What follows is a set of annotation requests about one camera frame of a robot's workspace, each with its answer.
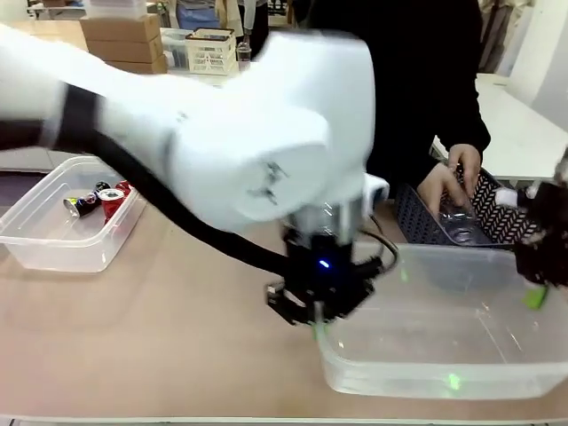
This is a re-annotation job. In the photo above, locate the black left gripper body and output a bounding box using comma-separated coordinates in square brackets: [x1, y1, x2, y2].
[283, 229, 383, 321]

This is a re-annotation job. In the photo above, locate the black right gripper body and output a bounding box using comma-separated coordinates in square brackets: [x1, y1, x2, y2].
[516, 180, 568, 288]

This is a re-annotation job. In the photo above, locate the clear plastic bottle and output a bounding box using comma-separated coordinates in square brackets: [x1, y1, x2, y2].
[436, 163, 481, 246]

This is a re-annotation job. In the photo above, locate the black woven plastic basket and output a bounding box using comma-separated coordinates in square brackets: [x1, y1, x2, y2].
[393, 164, 541, 248]

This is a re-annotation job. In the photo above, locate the person's left hand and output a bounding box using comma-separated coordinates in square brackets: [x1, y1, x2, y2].
[446, 142, 484, 208]

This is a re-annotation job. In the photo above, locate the person's right hand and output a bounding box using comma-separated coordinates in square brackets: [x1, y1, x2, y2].
[416, 164, 465, 215]

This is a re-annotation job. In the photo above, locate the large clear plastic container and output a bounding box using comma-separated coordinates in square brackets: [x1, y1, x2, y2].
[318, 241, 568, 399]

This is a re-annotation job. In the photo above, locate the white table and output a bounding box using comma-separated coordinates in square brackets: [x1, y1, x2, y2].
[473, 72, 568, 182]

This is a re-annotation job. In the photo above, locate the person in black clothing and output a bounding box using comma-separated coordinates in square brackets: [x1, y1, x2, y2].
[305, 0, 493, 209]

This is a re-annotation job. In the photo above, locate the red drink can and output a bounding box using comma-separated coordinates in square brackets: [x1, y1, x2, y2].
[98, 180, 135, 226]

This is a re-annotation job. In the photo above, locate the black crushed drink can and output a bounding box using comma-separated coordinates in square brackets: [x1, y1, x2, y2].
[61, 193, 102, 221]

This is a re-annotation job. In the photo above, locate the clear bottle with dark cap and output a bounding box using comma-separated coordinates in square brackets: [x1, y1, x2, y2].
[236, 36, 253, 73]

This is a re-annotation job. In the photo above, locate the small clear plastic container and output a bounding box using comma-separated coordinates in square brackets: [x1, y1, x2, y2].
[0, 154, 148, 274]

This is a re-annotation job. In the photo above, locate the cream plastic crate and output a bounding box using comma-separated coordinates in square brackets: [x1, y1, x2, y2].
[184, 28, 237, 75]

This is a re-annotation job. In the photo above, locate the clear storage box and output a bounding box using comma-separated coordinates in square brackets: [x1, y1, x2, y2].
[159, 27, 193, 68]

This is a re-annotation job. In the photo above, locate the brown cardboard box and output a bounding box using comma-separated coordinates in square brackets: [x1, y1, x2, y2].
[79, 12, 162, 44]
[85, 35, 164, 64]
[105, 58, 169, 75]

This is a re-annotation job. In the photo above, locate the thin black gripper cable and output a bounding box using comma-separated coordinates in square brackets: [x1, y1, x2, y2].
[358, 216, 401, 279]

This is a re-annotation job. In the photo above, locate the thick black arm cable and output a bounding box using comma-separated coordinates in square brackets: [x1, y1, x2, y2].
[61, 83, 296, 285]

